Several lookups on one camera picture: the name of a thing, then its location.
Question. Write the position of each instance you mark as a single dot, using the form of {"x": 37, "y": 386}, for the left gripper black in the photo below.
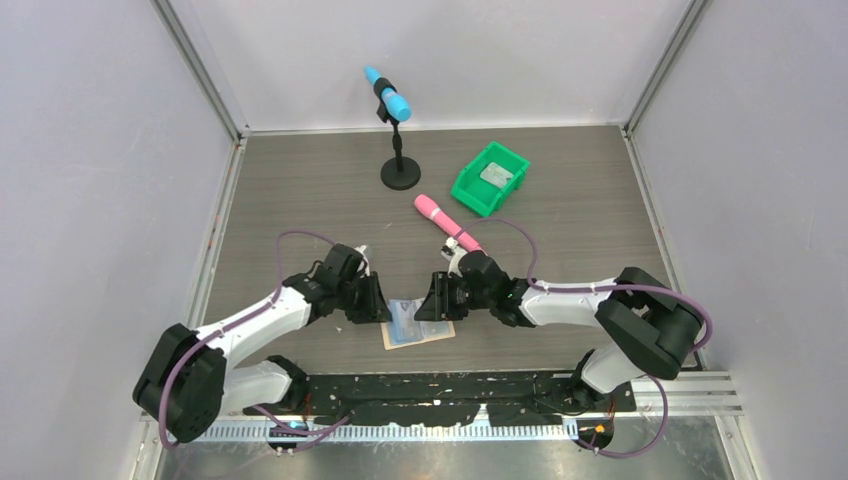
{"x": 374, "y": 309}

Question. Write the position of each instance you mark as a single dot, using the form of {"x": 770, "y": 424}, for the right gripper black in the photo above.
{"x": 438, "y": 303}

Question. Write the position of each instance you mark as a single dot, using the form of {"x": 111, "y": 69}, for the beige card holder wallet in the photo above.
{"x": 433, "y": 331}

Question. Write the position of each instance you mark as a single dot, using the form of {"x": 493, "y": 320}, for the blue credit card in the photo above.
{"x": 404, "y": 329}

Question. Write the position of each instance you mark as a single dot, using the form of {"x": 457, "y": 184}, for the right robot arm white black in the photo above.
{"x": 652, "y": 329}

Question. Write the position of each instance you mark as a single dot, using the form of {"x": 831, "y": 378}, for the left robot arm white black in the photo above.
{"x": 194, "y": 375}

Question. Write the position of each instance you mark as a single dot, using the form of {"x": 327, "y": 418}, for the card inside green bin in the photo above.
{"x": 496, "y": 175}

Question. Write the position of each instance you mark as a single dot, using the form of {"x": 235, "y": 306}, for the pink toy microphone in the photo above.
{"x": 428, "y": 208}

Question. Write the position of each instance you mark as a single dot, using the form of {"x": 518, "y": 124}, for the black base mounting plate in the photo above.
{"x": 509, "y": 398}

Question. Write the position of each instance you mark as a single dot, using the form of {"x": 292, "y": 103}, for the green plastic bin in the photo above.
{"x": 481, "y": 197}

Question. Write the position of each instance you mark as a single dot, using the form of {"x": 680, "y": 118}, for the black microphone stand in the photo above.
{"x": 401, "y": 172}

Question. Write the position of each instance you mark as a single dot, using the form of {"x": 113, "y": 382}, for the blue toy microphone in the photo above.
{"x": 392, "y": 105}

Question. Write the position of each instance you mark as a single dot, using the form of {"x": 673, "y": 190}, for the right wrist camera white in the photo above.
{"x": 452, "y": 252}

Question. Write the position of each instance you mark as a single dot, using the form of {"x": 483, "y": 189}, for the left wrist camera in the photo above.
{"x": 363, "y": 250}

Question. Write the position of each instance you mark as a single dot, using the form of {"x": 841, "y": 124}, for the aluminium front rail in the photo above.
{"x": 478, "y": 430}

